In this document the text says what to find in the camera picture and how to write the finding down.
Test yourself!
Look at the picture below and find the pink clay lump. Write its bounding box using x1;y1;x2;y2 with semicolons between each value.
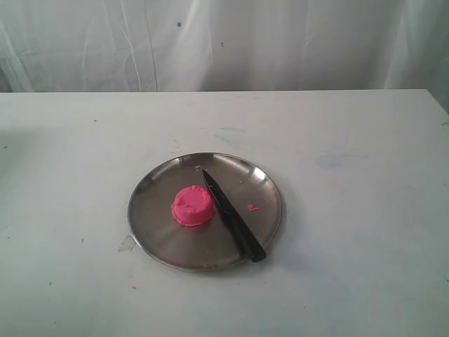
170;185;215;227

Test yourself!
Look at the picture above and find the black plastic knife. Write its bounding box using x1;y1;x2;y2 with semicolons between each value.
202;169;267;263

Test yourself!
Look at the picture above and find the round stainless steel plate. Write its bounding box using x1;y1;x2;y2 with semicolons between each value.
128;152;283;270

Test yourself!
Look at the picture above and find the white backdrop cloth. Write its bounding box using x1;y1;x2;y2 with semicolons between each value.
1;1;448;92

